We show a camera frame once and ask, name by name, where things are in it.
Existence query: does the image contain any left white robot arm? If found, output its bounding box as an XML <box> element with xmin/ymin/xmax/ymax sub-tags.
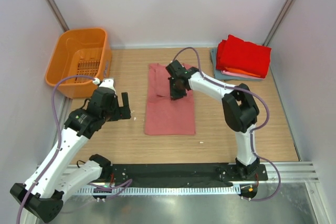
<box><xmin>10</xmin><ymin>87</ymin><xmax>131</xmax><ymax>223</ymax></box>

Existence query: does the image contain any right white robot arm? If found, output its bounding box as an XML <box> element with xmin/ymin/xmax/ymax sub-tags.
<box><xmin>165</xmin><ymin>60</ymin><xmax>260</xmax><ymax>180</ymax></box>

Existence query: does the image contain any grey folded t shirt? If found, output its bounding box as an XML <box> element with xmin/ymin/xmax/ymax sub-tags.
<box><xmin>210</xmin><ymin>48</ymin><xmax>261</xmax><ymax>81</ymax></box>

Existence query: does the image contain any light pink folded t shirt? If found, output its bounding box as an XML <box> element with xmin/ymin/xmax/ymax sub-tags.
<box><xmin>221</xmin><ymin>70</ymin><xmax>263</xmax><ymax>80</ymax></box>

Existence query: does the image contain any orange plastic basket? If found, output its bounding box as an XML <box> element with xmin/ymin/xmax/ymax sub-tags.
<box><xmin>45</xmin><ymin>28</ymin><xmax>112</xmax><ymax>99</ymax></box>

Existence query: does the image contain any orange folded t shirt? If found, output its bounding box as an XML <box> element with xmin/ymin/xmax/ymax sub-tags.
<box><xmin>221</xmin><ymin>68</ymin><xmax>262</xmax><ymax>78</ymax></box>

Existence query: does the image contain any red folded t shirt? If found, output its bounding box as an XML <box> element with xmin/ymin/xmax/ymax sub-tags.
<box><xmin>216</xmin><ymin>35</ymin><xmax>271</xmax><ymax>79</ymax></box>

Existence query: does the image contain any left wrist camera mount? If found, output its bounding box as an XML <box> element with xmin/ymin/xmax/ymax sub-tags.
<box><xmin>92</xmin><ymin>78</ymin><xmax>116</xmax><ymax>91</ymax></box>

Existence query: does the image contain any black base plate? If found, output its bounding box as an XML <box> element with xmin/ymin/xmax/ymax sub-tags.
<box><xmin>110</xmin><ymin>163</ymin><xmax>268</xmax><ymax>187</ymax></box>

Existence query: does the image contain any white slotted cable duct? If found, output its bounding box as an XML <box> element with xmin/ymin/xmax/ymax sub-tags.
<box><xmin>74</xmin><ymin>185</ymin><xmax>240</xmax><ymax>196</ymax></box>

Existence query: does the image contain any aluminium frame rail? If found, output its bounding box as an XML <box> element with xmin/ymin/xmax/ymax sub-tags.
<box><xmin>31</xmin><ymin>162</ymin><xmax>320</xmax><ymax>187</ymax></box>

